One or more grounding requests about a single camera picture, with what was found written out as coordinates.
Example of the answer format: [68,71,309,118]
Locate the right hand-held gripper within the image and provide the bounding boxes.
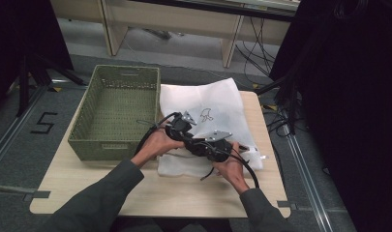
[186,130,233,163]

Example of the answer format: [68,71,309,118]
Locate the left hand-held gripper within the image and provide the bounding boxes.
[166,110,198,143]

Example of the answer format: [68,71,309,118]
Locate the white mesh laundry bag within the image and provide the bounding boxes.
[157,77,269,179]

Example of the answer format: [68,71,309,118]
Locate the green woven basket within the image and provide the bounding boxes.
[67,64,162,161]

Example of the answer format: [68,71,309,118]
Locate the person's right hand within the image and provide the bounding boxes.
[212,141,251,195]

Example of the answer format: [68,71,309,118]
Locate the person's left hand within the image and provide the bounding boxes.
[131,126,187,169]

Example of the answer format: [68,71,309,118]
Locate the person's legs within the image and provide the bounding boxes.
[114,216,250,232]

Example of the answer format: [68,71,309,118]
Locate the black stand leg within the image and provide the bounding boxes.
[255,76,299,135]

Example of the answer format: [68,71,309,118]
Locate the light wooden desk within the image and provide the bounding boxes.
[48,0,302,69]

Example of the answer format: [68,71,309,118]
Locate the black curtain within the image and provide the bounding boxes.
[269,0,392,232]
[0,0,75,109]

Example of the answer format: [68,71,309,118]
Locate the black tripod stand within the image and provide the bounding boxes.
[15,52,89,118]

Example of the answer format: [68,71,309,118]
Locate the grey tape strip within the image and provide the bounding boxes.
[0,183,51,203]

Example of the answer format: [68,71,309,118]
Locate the left hand-held gripper black cable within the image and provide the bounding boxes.
[133,111,182,157]

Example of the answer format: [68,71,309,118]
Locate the hand-held gripper black cable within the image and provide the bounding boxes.
[199,150,261,189]
[133,111,182,157]

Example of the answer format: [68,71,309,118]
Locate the right hand-held gripper black cable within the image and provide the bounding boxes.
[199,150,261,189]

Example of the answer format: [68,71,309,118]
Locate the tangle of black cables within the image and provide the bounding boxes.
[261,96,302,138]

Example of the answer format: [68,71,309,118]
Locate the metal floor rail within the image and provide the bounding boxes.
[284,127,334,232]
[0,82,51,176]

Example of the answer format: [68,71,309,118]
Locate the bundle of black floor cables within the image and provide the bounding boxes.
[234,15,283,79]

